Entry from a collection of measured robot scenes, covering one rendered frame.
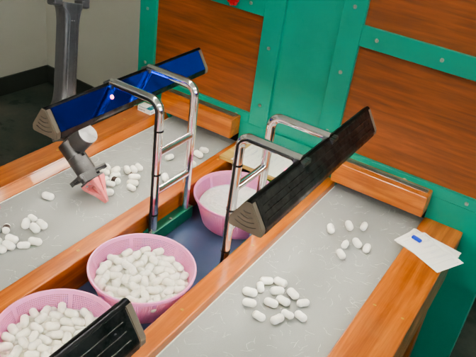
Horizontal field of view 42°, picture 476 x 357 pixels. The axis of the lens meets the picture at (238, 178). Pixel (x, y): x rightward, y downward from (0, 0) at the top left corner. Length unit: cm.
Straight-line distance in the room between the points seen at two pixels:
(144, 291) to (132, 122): 84
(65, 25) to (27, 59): 248
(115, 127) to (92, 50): 184
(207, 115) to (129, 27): 164
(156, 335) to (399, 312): 59
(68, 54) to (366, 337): 107
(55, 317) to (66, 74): 69
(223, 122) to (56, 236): 72
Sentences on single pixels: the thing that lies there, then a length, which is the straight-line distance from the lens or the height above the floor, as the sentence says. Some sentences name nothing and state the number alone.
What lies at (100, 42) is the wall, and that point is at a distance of 389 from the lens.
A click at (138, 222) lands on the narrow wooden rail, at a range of 170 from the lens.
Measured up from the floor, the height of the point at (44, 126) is 107.
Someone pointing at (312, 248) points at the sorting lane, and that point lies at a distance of 173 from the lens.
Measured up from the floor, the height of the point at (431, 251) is 77.
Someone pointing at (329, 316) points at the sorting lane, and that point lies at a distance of 153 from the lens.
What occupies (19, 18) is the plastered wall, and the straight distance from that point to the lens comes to 413.
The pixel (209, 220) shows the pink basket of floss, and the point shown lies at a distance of 179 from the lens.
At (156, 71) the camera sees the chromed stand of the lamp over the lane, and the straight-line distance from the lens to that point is 171.
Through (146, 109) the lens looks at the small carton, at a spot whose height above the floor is 78.
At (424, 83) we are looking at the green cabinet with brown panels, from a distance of 182.
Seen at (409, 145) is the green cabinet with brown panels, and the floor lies 96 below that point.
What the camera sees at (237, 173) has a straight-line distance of 147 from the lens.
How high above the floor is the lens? 176
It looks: 31 degrees down
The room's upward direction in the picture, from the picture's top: 8 degrees clockwise
